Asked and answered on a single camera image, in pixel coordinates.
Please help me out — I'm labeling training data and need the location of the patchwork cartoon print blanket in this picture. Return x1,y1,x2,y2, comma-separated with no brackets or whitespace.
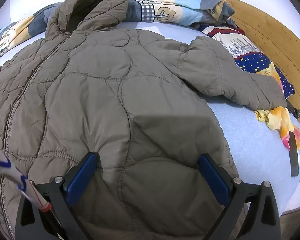
0,0,237,60

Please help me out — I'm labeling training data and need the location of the wooden headboard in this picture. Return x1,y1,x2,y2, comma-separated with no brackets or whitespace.
222,0,300,140

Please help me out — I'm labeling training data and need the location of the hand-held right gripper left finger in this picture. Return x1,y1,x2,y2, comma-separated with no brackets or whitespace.
14,152,100,240

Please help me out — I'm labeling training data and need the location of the yellow floral cloth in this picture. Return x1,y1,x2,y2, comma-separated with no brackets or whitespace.
254,62,300,152

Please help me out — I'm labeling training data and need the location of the navy star print pillow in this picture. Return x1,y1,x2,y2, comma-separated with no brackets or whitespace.
199,24,295,99

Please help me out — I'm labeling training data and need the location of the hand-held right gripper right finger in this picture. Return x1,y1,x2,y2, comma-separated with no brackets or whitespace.
199,153,282,240

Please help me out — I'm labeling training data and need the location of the olive quilted hooded jacket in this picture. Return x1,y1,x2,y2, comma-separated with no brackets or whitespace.
0,0,288,240

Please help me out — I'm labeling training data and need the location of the black strap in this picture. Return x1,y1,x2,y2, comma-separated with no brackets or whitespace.
289,131,300,178

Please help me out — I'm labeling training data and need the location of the small dark object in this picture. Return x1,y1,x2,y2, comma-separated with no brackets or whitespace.
286,101,300,119

